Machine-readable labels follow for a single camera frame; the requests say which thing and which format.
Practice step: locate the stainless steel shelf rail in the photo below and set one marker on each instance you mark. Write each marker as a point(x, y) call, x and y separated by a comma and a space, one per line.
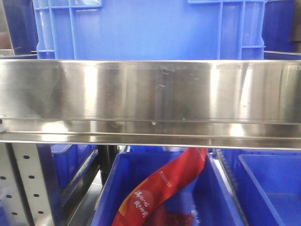
point(217, 103)

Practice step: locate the blue bin at right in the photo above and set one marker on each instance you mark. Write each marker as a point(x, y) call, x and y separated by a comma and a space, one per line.
point(267, 184)

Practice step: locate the red printed snack bag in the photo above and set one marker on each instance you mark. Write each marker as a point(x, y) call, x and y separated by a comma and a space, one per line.
point(161, 185)

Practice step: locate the perforated white shelf upright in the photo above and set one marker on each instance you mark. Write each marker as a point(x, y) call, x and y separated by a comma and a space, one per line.
point(24, 189)

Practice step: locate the blue bin with red bag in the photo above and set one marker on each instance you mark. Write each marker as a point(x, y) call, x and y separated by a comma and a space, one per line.
point(204, 202)

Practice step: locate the large light blue crate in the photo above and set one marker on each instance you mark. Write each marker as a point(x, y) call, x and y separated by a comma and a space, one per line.
point(149, 29)

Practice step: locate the blue bin at left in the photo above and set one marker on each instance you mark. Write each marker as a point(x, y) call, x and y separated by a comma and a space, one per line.
point(68, 158)

